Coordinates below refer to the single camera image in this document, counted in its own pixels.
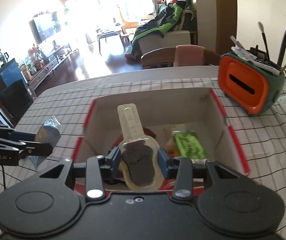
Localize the clear packet dark cookie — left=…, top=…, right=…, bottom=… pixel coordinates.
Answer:
left=117, top=103, right=164, bottom=192

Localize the blue cookie packet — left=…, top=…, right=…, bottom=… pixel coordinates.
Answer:
left=29, top=115, right=61, bottom=169

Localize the green snack bar packet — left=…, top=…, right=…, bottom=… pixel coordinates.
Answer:
left=173, top=131, right=207, bottom=160

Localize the black seat wooden chair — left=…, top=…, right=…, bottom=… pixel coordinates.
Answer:
left=0, top=79, right=33, bottom=128

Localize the red cardboard box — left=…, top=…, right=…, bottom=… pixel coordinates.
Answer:
left=72, top=88, right=250, bottom=175

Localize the tv cabinet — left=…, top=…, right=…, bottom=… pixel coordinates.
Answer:
left=27, top=43, right=79, bottom=91

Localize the wooden chair with pink cloth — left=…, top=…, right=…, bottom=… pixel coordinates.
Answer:
left=141, top=44, right=221, bottom=69

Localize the checkered white tablecloth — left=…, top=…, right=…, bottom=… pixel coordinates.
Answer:
left=0, top=76, right=286, bottom=240

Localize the orange green tissue holder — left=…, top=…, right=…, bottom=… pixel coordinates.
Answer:
left=218, top=52, right=285, bottom=115

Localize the television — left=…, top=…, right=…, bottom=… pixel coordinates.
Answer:
left=29, top=11, right=60, bottom=44

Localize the sofa with cream cover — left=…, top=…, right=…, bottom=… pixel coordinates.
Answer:
left=135, top=30, right=191, bottom=56

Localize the coffee table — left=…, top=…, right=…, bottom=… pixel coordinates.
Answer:
left=97, top=29, right=123, bottom=55

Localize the green black jacket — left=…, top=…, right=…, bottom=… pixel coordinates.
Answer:
left=131, top=1, right=187, bottom=58

